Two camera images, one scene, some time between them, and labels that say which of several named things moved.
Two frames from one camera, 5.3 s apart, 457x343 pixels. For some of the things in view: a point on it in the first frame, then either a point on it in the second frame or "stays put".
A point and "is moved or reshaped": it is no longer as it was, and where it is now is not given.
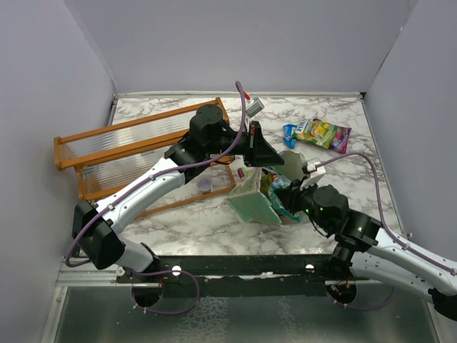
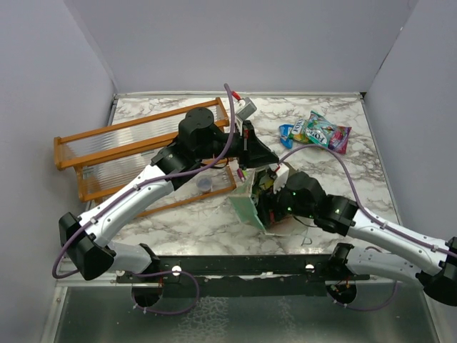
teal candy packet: (271, 180) is moved or reshaped
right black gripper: (290, 197) -> (268, 199)
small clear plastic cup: (205, 184) stays put
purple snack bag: (340, 140) stays put
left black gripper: (258, 152) stays put
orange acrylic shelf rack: (106, 156) stays put
